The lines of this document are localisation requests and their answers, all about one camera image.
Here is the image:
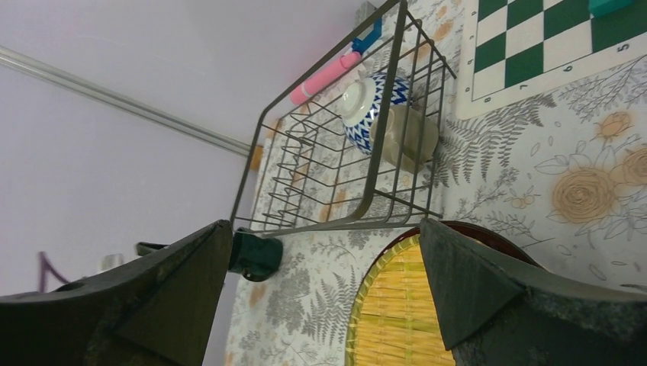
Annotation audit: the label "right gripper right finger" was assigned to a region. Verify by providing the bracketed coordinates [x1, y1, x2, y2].
[418, 218, 647, 366]

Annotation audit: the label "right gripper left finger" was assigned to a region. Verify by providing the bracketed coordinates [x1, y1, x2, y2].
[1, 220, 232, 365]

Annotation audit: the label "beige plate dark red rim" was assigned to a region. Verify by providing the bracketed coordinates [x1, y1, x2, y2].
[391, 219, 542, 287]

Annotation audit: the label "yellow woven bamboo tray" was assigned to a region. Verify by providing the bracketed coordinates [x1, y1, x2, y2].
[345, 230, 455, 365]

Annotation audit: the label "dark green mug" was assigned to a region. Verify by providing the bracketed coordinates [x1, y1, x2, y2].
[227, 228, 283, 282]

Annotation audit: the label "beige mug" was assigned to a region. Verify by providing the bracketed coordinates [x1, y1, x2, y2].
[381, 104, 439, 174]

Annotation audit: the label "floral tablecloth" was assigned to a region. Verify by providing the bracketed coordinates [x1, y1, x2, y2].
[224, 1, 646, 365]

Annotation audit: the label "left wooden block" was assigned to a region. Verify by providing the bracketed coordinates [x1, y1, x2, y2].
[249, 145, 264, 172]

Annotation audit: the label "blue white patterned bowl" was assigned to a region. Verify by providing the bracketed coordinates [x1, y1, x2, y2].
[337, 72, 411, 155]

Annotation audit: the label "green white chessboard mat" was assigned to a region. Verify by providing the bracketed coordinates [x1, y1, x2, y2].
[455, 0, 646, 120]

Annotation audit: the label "pink toy bat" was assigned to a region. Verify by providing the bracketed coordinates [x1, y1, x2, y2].
[289, 51, 362, 105]

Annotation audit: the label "blue grey lego bricks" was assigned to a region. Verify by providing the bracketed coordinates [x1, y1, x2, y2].
[351, 1, 383, 55]

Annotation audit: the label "teal block on chessboard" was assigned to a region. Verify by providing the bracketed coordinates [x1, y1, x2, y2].
[588, 0, 634, 18]

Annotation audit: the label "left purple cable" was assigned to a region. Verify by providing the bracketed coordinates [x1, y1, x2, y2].
[36, 251, 72, 294]

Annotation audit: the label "black wire dish rack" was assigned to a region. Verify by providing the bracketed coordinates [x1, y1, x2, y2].
[230, 1, 455, 236]

